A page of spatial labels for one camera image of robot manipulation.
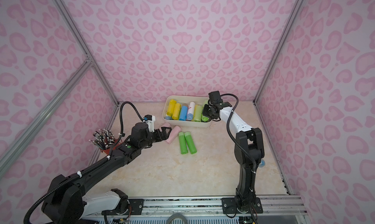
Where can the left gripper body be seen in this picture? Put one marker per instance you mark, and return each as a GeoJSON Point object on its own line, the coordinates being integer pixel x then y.
{"type": "Point", "coordinates": [157, 133]}

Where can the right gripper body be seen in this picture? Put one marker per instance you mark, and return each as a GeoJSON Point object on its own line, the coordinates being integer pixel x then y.
{"type": "Point", "coordinates": [212, 110]}

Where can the light green roll front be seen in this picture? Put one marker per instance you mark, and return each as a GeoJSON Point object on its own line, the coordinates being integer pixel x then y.
{"type": "Point", "coordinates": [198, 113]}

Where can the light green roll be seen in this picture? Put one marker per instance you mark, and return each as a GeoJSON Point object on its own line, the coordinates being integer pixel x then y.
{"type": "Point", "coordinates": [198, 113]}
{"type": "Point", "coordinates": [205, 118]}

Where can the white roll with blue end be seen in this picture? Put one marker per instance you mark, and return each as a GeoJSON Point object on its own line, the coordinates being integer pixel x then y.
{"type": "Point", "coordinates": [190, 111]}

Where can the blue trash bag roll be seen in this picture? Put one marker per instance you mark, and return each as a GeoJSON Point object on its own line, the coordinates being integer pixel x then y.
{"type": "Point", "coordinates": [183, 113]}

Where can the yellow trash bag roll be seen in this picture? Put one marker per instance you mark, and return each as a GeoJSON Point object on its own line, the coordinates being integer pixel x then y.
{"type": "Point", "coordinates": [170, 108]}
{"type": "Point", "coordinates": [176, 111]}

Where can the large yellow roll front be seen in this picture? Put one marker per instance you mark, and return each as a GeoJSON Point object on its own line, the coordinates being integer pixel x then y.
{"type": "Point", "coordinates": [194, 112]}

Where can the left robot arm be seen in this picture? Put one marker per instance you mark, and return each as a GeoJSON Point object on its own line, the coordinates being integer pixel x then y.
{"type": "Point", "coordinates": [67, 201]}

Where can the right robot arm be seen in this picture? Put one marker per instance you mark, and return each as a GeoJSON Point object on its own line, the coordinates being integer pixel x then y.
{"type": "Point", "coordinates": [248, 150]}

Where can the pink trash bag roll left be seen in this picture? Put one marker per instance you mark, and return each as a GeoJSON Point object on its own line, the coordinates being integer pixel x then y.
{"type": "Point", "coordinates": [166, 125]}

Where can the pink trash bag roll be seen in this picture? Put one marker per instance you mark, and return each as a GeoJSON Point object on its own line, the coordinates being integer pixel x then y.
{"type": "Point", "coordinates": [166, 125]}
{"type": "Point", "coordinates": [174, 134]}

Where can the pink trash bag roll right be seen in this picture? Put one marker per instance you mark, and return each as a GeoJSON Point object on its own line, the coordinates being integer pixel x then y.
{"type": "Point", "coordinates": [174, 134]}

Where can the green trash bag roll left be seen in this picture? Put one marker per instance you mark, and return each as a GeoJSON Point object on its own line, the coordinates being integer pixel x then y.
{"type": "Point", "coordinates": [182, 143]}

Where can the green trash bag roll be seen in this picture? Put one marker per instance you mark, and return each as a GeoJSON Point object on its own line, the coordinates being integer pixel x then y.
{"type": "Point", "coordinates": [182, 143]}
{"type": "Point", "coordinates": [190, 143]}

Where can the green trash bag roll right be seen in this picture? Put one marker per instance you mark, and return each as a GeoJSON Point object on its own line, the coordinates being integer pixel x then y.
{"type": "Point", "coordinates": [190, 143]}

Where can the red pen holder cup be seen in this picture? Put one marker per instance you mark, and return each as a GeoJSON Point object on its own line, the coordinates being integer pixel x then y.
{"type": "Point", "coordinates": [111, 146]}

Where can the bundle of pens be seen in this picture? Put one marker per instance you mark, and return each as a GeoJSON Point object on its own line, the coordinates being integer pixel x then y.
{"type": "Point", "coordinates": [102, 138]}

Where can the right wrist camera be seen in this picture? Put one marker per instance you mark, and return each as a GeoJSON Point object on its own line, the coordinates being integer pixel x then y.
{"type": "Point", "coordinates": [215, 98]}

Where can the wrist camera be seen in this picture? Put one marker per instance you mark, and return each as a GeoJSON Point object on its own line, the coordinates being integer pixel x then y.
{"type": "Point", "coordinates": [150, 120]}
{"type": "Point", "coordinates": [215, 98]}

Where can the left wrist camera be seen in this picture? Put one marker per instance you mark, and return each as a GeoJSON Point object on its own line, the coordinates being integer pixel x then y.
{"type": "Point", "coordinates": [150, 120]}

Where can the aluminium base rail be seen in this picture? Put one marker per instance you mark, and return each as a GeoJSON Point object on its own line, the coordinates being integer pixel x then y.
{"type": "Point", "coordinates": [269, 209]}

